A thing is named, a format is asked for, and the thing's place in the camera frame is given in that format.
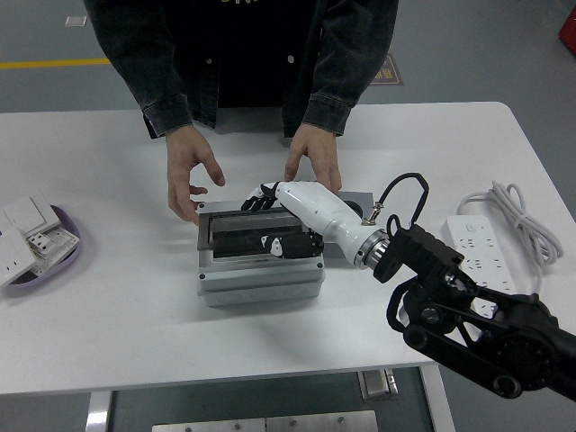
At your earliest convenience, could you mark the red object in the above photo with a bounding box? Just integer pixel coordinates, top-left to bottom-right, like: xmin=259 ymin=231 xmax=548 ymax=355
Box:
xmin=557 ymin=0 xmax=576 ymax=46

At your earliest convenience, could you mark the white socket panel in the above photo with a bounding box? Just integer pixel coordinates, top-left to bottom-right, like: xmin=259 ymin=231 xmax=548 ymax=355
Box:
xmin=0 ymin=227 xmax=36 ymax=289

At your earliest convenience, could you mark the white switch panel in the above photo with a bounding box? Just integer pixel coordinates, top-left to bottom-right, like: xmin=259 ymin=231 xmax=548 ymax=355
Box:
xmin=3 ymin=195 xmax=62 ymax=235

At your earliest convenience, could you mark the white socket module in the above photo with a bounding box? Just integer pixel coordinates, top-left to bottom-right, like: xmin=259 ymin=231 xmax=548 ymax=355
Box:
xmin=24 ymin=227 xmax=78 ymax=275

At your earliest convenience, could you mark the metal base plate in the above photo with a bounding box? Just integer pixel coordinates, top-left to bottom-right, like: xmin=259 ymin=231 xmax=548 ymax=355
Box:
xmin=151 ymin=409 xmax=379 ymax=432

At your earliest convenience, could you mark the person's left hand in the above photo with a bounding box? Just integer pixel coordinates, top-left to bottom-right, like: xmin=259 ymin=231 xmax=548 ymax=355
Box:
xmin=283 ymin=123 xmax=344 ymax=194

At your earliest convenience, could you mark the white table leg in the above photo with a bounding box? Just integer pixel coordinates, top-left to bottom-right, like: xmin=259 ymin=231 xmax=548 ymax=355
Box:
xmin=85 ymin=390 xmax=113 ymax=432
xmin=420 ymin=364 xmax=456 ymax=432

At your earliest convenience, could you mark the grey table bracket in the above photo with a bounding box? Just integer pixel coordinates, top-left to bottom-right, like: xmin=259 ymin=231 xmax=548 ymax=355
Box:
xmin=358 ymin=368 xmax=400 ymax=401

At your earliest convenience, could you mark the person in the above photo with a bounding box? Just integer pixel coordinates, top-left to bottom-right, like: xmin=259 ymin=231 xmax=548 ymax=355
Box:
xmin=83 ymin=0 xmax=401 ymax=139

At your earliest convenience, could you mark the person's right hand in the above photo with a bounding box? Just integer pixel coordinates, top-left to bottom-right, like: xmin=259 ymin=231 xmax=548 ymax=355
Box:
xmin=165 ymin=125 xmax=226 ymax=226

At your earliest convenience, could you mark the purple tray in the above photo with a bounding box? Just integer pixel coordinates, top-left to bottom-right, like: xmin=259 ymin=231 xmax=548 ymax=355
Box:
xmin=0 ymin=204 xmax=83 ymax=297

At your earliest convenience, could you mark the grey box with clear lid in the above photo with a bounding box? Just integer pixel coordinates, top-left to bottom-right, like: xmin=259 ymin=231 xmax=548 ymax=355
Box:
xmin=196 ymin=201 xmax=326 ymax=309

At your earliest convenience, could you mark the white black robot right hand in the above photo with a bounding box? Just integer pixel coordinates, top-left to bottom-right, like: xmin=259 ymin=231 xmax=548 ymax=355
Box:
xmin=241 ymin=179 xmax=378 ymax=266

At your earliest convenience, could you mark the white power strip cable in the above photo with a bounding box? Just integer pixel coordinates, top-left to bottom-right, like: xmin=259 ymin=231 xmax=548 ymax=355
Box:
xmin=456 ymin=179 xmax=564 ymax=298

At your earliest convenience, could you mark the white power strip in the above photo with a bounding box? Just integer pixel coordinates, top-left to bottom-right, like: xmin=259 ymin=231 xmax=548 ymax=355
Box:
xmin=440 ymin=214 xmax=518 ymax=319

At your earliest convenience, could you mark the grey cube with round hole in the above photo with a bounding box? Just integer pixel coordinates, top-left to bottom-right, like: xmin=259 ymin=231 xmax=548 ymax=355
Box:
xmin=322 ymin=190 xmax=375 ymax=261

